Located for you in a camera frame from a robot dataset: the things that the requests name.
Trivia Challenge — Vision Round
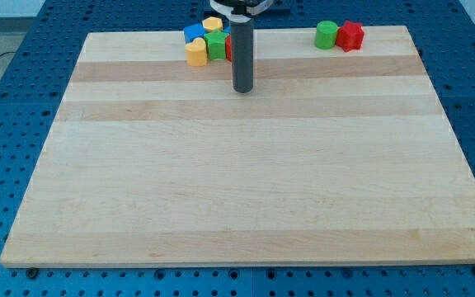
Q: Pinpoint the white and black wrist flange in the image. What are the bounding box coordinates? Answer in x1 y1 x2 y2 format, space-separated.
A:
209 0 274 22

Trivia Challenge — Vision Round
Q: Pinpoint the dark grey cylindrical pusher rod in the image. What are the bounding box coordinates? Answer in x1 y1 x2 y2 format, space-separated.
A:
230 16 254 93

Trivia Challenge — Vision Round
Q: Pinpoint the green star block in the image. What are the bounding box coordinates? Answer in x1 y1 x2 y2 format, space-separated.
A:
204 30 229 60

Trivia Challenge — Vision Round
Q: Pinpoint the red star block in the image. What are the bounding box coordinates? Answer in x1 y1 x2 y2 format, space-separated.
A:
336 20 364 52

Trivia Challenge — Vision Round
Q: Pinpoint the red block behind rod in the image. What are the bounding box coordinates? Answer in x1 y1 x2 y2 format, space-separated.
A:
225 35 232 62

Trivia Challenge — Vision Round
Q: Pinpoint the yellow hexagon block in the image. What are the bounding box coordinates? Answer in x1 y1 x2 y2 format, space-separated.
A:
201 16 223 32

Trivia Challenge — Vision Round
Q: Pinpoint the blue cube block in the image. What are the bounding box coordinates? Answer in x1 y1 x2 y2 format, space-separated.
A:
183 23 206 44

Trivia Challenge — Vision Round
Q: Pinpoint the yellow heart block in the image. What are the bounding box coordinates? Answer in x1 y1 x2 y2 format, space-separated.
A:
185 37 208 67

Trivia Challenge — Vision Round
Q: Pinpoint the green cylinder block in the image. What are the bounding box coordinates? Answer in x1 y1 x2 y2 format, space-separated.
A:
314 21 339 50

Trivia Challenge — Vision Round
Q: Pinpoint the light wooden board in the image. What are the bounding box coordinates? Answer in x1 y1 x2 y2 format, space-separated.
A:
0 26 475 268

